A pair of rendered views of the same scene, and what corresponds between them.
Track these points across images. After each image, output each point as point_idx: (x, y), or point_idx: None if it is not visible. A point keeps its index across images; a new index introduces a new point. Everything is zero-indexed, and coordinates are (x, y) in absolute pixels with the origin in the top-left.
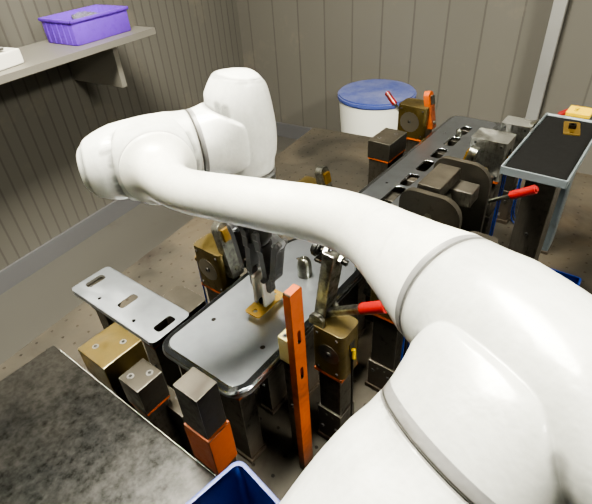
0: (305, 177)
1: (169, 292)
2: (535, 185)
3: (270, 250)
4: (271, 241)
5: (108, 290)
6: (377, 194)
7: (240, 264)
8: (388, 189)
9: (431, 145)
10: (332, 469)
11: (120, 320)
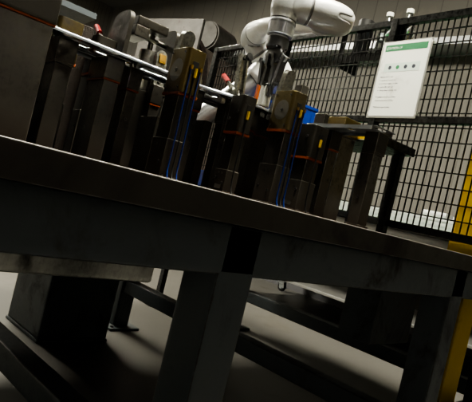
0: (192, 48)
1: (322, 127)
2: (95, 24)
3: (265, 68)
4: (265, 63)
5: (366, 129)
6: (125, 57)
7: (278, 83)
8: (110, 53)
9: None
10: None
11: (348, 132)
